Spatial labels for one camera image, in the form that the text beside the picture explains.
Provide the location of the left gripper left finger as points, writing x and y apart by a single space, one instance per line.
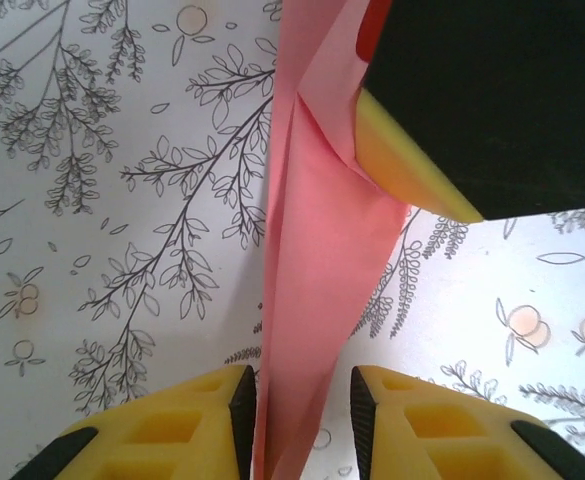
172 435

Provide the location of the pink square paper sheet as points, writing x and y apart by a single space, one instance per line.
322 250

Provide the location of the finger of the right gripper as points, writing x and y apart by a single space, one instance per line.
497 100

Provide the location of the floral patterned table cover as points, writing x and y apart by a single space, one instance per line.
97 200

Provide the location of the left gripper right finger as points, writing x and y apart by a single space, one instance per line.
447 440

